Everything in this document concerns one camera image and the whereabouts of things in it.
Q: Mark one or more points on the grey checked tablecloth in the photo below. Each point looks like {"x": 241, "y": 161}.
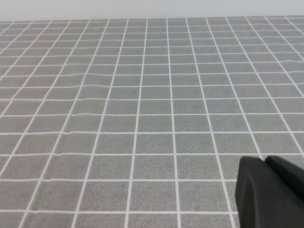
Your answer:
{"x": 141, "y": 123}

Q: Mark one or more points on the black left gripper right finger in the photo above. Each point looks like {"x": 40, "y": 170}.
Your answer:
{"x": 290, "y": 174}

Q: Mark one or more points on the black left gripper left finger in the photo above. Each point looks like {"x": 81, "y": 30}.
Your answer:
{"x": 262, "y": 198}

